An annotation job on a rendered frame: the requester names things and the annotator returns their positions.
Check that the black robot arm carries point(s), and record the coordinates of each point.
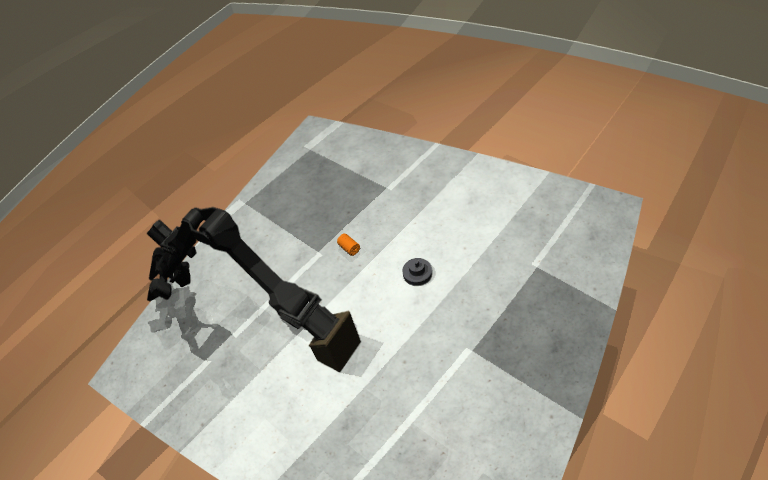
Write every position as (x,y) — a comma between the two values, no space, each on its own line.
(221,233)

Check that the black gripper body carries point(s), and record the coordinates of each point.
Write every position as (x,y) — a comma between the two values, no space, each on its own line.
(165,268)

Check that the orange knob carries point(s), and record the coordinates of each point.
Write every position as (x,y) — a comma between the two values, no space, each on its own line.
(348,244)

